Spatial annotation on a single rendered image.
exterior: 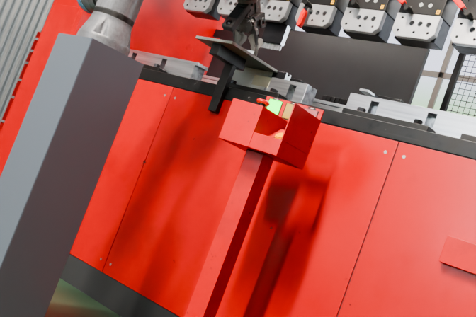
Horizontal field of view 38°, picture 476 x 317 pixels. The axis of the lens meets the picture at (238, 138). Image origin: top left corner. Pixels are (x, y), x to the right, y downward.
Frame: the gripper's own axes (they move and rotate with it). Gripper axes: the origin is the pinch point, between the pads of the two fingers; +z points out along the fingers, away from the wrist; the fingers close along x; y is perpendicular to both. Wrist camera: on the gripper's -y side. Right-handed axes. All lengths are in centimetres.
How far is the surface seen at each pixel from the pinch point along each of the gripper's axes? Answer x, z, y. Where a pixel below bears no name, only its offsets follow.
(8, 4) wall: 256, 40, 78
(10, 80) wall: 252, 89, 64
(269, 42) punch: 0.1, 0.4, 14.4
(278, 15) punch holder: -2.0, -9.4, 17.3
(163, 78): 33.3, 13.2, -8.8
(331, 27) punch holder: -24.7, -9.1, 16.5
